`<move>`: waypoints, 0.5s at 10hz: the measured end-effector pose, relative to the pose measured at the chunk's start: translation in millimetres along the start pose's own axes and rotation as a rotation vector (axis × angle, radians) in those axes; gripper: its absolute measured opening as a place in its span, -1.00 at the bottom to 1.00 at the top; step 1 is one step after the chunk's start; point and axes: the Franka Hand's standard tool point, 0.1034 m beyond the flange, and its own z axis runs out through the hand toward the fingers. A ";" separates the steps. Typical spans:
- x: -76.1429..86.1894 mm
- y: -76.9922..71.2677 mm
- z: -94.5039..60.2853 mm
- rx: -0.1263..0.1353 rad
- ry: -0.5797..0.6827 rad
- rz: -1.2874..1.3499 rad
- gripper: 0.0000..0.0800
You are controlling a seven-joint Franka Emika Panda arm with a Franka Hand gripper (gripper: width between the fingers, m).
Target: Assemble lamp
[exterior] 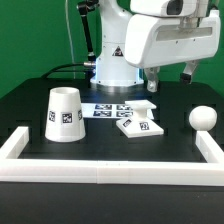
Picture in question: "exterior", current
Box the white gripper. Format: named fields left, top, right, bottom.
left=125, top=14, right=221, bottom=92

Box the white lamp bulb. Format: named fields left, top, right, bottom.
left=189, top=106, right=217, bottom=131

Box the paper sheet with markers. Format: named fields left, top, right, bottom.
left=82, top=103, right=156, bottom=120

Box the white cable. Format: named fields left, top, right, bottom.
left=64, top=0, right=77, bottom=80

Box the white U-shaped fence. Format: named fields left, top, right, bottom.
left=0, top=126, right=224, bottom=186

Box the black cable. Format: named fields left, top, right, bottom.
left=44, top=61, right=98, bottom=80

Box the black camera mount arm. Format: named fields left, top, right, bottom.
left=77, top=0, right=99, bottom=61

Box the white conical lamp shade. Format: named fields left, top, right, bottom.
left=45, top=87, right=86, bottom=142

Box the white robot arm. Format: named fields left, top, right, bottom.
left=90, top=0, right=221, bottom=92

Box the white lamp base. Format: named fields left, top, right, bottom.
left=116, top=100, right=164, bottom=138

